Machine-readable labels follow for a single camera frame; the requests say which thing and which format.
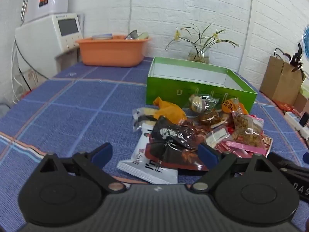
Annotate pink snack packet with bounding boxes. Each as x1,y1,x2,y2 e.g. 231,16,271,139
216,139,268,157

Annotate orange snack packet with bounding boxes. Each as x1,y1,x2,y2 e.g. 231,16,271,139
153,97,188,124

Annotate green lidded box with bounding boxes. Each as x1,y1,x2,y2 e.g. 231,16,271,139
299,77,309,96

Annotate black power adapter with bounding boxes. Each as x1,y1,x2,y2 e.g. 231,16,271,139
299,112,309,127

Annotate yellow flower plant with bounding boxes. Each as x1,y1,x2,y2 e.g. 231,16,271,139
165,24,239,54

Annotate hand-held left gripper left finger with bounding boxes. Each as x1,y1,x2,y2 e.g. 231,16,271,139
36,142,126,194

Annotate white power strip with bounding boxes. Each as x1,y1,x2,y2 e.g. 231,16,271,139
284,111,309,139

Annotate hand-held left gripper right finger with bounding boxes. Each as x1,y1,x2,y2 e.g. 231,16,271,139
192,142,280,194

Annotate clear packet brown snack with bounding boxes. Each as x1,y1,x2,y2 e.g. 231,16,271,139
198,109,228,126

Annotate grey ionizer hose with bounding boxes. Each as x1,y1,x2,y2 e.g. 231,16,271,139
20,0,34,21

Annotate tall white water ionizer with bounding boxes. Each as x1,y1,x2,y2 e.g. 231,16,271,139
23,0,73,23

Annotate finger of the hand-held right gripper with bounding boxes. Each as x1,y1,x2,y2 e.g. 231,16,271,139
267,152,309,174

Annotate white snack packet black print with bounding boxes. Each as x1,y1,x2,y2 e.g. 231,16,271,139
116,123,178,184

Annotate small white label packet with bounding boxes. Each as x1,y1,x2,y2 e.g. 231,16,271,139
205,126,230,148

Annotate white appliance with screen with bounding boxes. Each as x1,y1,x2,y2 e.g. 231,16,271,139
15,13,84,78

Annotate orange plastic basin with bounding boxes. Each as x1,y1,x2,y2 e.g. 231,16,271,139
76,34,152,67

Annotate brown cardboard box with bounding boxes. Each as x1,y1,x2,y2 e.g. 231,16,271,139
259,55,305,106

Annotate blue checked tablecloth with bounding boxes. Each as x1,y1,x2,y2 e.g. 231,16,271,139
0,57,309,232

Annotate white wall conduit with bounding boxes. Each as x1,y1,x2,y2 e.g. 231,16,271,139
238,0,254,74

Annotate green cardboard box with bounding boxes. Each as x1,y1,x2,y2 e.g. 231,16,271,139
145,57,257,114

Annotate clear packet white cake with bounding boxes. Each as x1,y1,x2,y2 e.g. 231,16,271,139
132,107,158,133

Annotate purple leaf plant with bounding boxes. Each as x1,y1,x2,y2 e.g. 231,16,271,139
274,42,307,73

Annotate glass vase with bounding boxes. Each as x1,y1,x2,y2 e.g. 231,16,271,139
187,46,210,64

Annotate small cardboard box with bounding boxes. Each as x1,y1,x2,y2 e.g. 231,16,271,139
293,93,309,112

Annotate white wall cable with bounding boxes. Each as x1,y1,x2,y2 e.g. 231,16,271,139
127,0,136,33

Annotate dark red snack packet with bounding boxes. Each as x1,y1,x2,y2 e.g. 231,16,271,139
145,126,209,172

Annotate clear packet nut brittle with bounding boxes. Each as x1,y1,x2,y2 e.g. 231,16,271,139
231,111,265,148

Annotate flat grey plate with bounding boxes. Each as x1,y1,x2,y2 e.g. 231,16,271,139
92,34,113,41

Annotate yellow label snack packet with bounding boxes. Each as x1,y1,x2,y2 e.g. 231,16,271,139
221,98,249,115

